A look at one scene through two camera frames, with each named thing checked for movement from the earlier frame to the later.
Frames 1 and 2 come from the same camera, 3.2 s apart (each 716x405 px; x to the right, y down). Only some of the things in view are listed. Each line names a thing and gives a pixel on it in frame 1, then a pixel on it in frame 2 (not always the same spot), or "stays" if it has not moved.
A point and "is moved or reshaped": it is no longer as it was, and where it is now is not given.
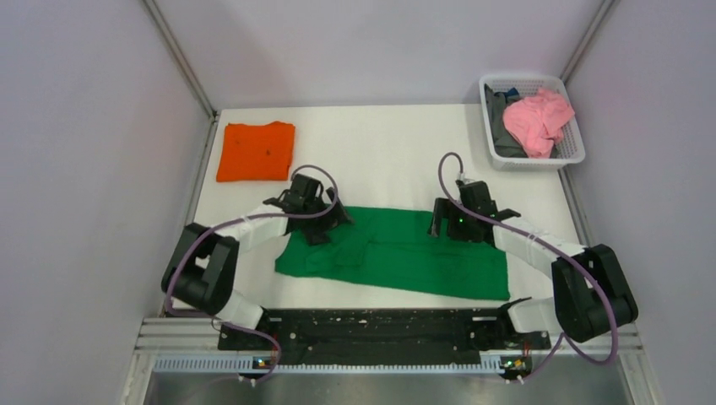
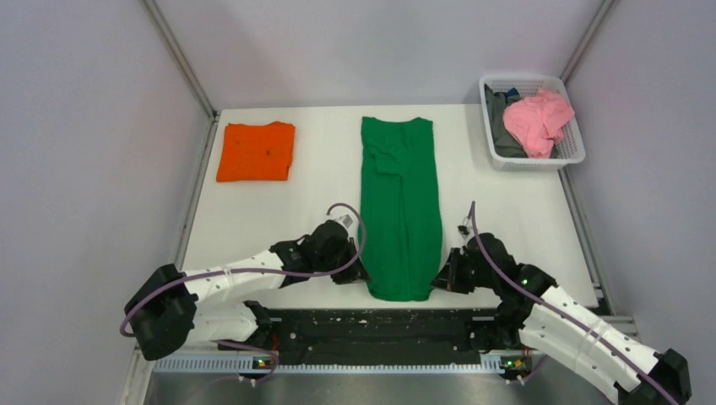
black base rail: [382, 337] stays
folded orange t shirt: [256, 153] stays
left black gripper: [333, 217] -> [356, 272]
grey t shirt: [505, 145] stays
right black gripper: [447, 209] -> [448, 278]
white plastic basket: [571, 151] stays
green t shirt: [393, 246] is moved or reshaped
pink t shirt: [536, 123] stays
